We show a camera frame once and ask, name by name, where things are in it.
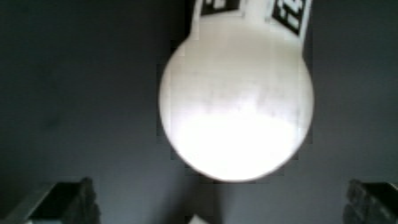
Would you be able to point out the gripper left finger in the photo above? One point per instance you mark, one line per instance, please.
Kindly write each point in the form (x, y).
(58, 204)

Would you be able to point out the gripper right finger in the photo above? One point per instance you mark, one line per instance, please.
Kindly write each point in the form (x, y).
(371, 204)

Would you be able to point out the white lamp bulb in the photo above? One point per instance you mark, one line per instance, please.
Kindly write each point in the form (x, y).
(236, 96)

